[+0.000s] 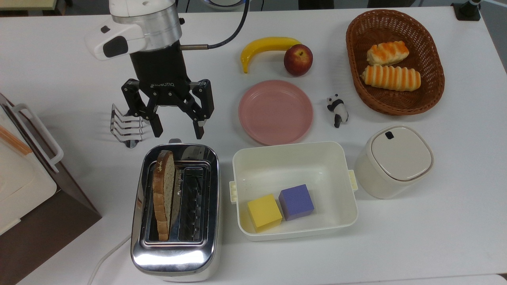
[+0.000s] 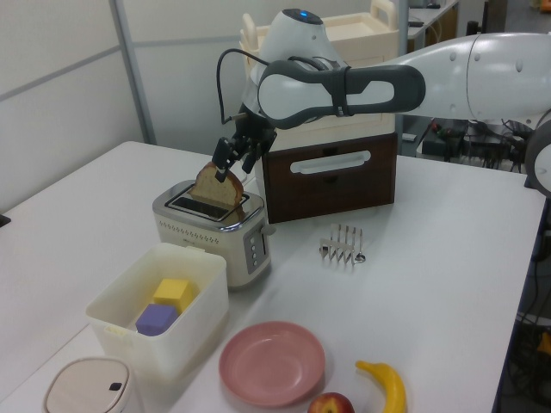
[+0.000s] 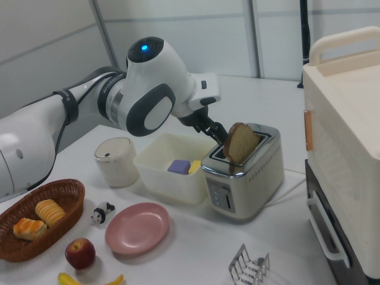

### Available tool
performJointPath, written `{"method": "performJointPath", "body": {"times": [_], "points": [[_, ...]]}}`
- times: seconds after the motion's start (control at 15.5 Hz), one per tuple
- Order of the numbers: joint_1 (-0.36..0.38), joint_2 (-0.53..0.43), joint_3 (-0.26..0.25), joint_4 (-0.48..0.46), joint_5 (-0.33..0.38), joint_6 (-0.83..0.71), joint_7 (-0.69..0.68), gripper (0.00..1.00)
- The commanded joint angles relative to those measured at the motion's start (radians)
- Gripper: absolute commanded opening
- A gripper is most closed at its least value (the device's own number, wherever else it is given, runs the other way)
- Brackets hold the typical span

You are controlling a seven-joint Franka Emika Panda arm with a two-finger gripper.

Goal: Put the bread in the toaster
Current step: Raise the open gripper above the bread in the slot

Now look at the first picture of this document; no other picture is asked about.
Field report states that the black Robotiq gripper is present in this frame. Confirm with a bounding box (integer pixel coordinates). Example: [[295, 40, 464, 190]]
[[121, 42, 215, 140]]

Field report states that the toast bread slice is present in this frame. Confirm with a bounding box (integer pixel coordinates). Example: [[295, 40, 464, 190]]
[[152, 150, 177, 241]]

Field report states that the chrome and cream toaster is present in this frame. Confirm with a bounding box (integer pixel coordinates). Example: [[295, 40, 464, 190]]
[[130, 139, 221, 282]]

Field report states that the long striped bread roll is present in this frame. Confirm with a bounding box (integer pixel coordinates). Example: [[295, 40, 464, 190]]
[[360, 65, 421, 92]]

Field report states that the short orange bread roll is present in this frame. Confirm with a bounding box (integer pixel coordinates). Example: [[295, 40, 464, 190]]
[[366, 41, 410, 66]]

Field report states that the pink plate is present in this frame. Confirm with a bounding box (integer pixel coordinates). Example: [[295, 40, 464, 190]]
[[238, 80, 314, 146]]

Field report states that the yellow banana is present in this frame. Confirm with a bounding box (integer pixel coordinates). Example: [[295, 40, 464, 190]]
[[240, 37, 302, 74]]

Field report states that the white plastic storage box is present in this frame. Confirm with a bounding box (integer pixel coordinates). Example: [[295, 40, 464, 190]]
[[229, 141, 359, 242]]

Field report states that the red apple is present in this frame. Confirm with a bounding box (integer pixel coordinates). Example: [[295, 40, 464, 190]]
[[284, 44, 313, 77]]

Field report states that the yellow cube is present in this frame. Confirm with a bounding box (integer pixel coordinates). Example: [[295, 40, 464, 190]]
[[247, 194, 283, 233]]

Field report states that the purple cube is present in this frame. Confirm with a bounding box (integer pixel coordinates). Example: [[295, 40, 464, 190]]
[[278, 184, 315, 221]]

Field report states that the panda figurine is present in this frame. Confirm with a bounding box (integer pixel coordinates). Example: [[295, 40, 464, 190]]
[[326, 94, 349, 128]]

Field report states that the cream toy cabinet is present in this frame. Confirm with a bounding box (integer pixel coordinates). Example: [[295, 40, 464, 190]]
[[0, 105, 58, 236]]

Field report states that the cream lidded desktop bin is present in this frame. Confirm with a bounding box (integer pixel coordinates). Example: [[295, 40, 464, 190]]
[[354, 125, 435, 200]]

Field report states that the brown wicker basket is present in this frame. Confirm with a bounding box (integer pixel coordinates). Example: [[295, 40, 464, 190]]
[[346, 9, 445, 116]]

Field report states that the metal wire toast rack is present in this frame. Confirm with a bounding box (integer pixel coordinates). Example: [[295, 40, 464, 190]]
[[110, 103, 145, 149]]

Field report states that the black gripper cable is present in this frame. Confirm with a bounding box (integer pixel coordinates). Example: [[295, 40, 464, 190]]
[[180, 0, 251, 50]]

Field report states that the white toaster power cord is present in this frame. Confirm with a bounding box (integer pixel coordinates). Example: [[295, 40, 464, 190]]
[[87, 234, 132, 285]]

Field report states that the black camera stand clamp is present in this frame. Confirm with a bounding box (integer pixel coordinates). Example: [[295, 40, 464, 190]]
[[452, 0, 482, 21]]

